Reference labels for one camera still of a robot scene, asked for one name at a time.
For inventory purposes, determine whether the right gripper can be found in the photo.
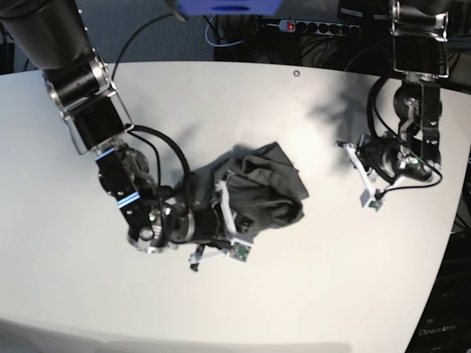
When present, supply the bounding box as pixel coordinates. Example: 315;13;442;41
187;171;254;272

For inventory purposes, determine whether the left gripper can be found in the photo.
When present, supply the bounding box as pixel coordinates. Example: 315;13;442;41
336;132;408;195

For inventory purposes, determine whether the grey T-shirt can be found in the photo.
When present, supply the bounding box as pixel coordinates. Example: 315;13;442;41
170;142;309;244

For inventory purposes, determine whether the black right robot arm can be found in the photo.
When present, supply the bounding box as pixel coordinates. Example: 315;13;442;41
1;1;253;271

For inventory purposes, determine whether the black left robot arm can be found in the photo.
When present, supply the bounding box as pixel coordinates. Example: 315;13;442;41
337;1;452;203

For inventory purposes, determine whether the white power strip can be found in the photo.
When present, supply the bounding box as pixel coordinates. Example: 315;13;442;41
275;20;361;38

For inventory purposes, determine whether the black OpenArm base box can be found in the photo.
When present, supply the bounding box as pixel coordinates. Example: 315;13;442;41
406;231;470;352

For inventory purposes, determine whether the blue plastic box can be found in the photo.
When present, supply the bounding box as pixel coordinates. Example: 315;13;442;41
177;0;283;15

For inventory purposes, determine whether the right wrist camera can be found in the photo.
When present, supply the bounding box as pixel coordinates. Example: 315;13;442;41
226;239;253;263

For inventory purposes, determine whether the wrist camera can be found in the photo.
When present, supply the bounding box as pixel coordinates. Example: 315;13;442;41
226;239;253;263
360;190;385;213

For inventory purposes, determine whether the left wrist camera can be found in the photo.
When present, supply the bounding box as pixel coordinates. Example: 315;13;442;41
360;190;385;213

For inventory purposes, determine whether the white cable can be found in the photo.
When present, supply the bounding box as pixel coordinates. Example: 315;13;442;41
205;14;280;48

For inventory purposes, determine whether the black cable on floor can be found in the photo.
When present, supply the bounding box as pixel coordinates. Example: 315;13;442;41
0;21;30;73

